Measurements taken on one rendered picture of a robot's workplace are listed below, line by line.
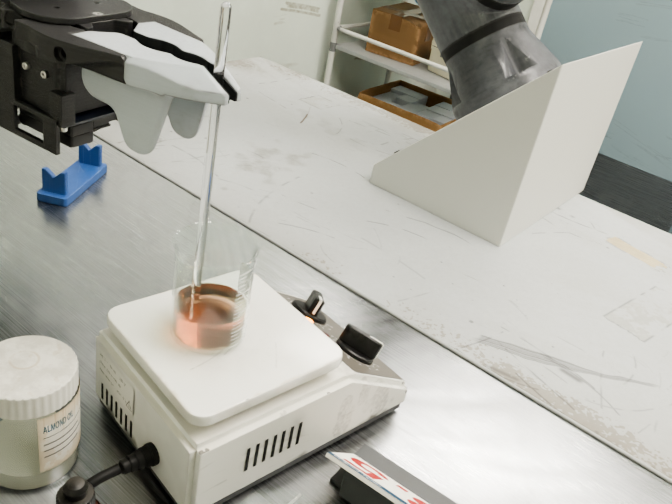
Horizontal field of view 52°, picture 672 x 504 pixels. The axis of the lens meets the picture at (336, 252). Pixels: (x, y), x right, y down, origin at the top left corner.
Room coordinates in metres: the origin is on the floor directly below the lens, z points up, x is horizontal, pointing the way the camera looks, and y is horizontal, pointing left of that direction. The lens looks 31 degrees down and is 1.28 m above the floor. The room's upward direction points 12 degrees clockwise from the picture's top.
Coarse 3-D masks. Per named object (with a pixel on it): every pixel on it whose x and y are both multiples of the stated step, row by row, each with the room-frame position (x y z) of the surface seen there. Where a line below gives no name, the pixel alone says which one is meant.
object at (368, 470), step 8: (344, 456) 0.34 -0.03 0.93; (352, 456) 0.35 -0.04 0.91; (352, 464) 0.33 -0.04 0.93; (360, 464) 0.34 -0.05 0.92; (368, 472) 0.33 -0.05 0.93; (376, 472) 0.34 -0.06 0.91; (376, 480) 0.32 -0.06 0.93; (384, 480) 0.33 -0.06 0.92; (392, 480) 0.34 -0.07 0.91; (392, 488) 0.32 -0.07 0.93; (400, 488) 0.33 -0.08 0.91; (400, 496) 0.31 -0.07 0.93; (408, 496) 0.32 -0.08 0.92; (416, 496) 0.33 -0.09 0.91
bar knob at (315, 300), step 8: (312, 296) 0.47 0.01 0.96; (320, 296) 0.46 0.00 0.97; (296, 304) 0.46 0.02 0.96; (304, 304) 0.47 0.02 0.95; (312, 304) 0.45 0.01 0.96; (320, 304) 0.45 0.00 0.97; (304, 312) 0.45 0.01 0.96; (312, 312) 0.45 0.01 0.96; (320, 312) 0.47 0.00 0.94; (312, 320) 0.45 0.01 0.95; (320, 320) 0.45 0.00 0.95
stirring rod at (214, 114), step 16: (224, 16) 0.36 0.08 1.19; (224, 32) 0.37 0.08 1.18; (224, 48) 0.37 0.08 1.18; (224, 64) 0.37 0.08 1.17; (208, 128) 0.37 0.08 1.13; (208, 144) 0.37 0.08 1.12; (208, 160) 0.37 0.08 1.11; (208, 176) 0.37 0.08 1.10; (208, 192) 0.37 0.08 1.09; (208, 208) 0.37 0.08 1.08
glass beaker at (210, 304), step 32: (192, 224) 0.38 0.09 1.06; (224, 224) 0.39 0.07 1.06; (192, 256) 0.38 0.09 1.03; (224, 256) 0.39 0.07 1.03; (256, 256) 0.36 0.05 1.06; (192, 288) 0.34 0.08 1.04; (224, 288) 0.34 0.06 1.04; (192, 320) 0.34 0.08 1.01; (224, 320) 0.34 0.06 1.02; (224, 352) 0.34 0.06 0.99
